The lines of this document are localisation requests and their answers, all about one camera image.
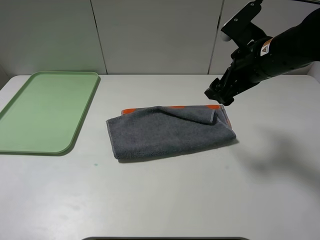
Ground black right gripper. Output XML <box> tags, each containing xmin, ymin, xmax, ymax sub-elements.
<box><xmin>204</xmin><ymin>42</ymin><xmax>265</xmax><ymax>106</ymax></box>

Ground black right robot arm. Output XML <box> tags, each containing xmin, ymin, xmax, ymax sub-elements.
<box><xmin>204</xmin><ymin>4</ymin><xmax>320</xmax><ymax>106</ymax></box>

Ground light green plastic tray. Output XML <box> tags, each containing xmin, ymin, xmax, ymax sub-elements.
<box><xmin>0</xmin><ymin>71</ymin><xmax>100</xmax><ymax>155</ymax></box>

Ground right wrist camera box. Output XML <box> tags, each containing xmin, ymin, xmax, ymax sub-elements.
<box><xmin>221</xmin><ymin>0</ymin><xmax>267</xmax><ymax>49</ymax></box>

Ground grey towel with orange dots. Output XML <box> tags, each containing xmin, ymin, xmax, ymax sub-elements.
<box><xmin>106</xmin><ymin>104</ymin><xmax>236</xmax><ymax>163</ymax></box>

